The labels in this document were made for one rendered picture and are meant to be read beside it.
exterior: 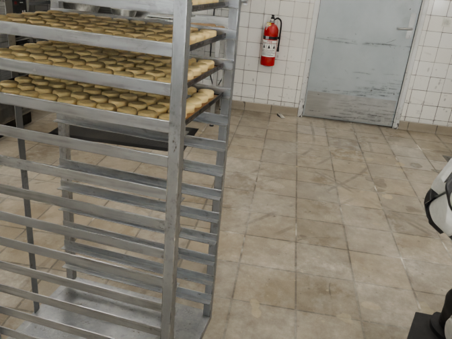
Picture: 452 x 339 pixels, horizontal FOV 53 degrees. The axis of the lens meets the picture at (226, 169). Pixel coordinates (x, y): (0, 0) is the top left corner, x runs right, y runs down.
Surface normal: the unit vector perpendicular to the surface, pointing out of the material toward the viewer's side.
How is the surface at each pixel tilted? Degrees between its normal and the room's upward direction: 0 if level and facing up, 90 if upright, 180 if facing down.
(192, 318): 0
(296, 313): 0
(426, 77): 90
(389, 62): 90
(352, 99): 90
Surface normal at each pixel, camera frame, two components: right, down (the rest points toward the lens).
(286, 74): -0.15, 0.38
